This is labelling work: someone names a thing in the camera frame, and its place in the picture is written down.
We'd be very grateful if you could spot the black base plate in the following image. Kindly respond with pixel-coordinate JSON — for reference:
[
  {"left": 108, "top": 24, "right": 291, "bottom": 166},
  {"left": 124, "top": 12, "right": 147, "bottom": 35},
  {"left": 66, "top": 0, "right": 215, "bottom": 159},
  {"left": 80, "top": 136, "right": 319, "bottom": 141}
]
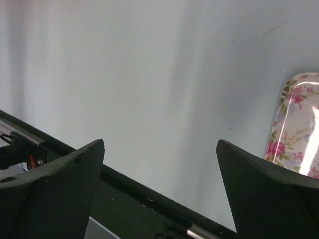
[{"left": 0, "top": 109, "right": 239, "bottom": 239}]

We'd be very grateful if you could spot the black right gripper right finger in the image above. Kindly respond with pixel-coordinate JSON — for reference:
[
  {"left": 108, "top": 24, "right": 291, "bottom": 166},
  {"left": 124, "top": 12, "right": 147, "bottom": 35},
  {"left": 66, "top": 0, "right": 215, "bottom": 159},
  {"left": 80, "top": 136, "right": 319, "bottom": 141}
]
[{"left": 216, "top": 140, "right": 319, "bottom": 239}]

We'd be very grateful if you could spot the aluminium frame rail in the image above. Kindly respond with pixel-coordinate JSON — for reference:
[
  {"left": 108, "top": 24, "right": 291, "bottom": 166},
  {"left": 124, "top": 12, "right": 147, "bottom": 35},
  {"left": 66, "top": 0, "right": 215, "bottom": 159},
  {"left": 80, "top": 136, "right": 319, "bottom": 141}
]
[{"left": 0, "top": 117, "right": 48, "bottom": 150}]

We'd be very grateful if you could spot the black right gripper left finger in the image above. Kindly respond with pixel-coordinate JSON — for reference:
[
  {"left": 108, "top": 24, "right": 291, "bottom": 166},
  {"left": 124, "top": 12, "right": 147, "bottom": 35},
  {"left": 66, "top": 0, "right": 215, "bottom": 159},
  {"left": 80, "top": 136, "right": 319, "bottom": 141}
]
[{"left": 0, "top": 139, "right": 104, "bottom": 239}]

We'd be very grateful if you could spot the floral tray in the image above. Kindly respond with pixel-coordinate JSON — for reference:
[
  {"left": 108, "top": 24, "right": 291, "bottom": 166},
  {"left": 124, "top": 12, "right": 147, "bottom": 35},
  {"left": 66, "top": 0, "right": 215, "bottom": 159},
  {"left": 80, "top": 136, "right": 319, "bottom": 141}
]
[{"left": 265, "top": 73, "right": 319, "bottom": 178}]

